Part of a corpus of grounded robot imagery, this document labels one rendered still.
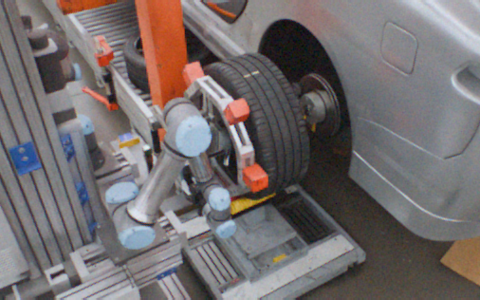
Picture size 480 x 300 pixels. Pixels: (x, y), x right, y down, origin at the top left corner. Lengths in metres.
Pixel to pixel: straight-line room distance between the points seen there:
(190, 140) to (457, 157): 0.89
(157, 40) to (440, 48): 1.32
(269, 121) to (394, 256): 1.28
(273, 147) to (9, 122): 1.00
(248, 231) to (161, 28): 1.12
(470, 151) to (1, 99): 1.50
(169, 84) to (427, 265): 1.69
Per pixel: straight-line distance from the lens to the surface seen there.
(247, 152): 2.25
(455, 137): 1.92
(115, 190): 2.04
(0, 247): 2.15
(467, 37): 1.78
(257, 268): 2.85
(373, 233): 3.28
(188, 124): 1.71
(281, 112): 2.28
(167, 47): 2.65
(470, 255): 3.30
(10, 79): 1.86
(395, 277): 3.09
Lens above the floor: 2.40
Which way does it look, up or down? 41 degrees down
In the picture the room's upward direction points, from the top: straight up
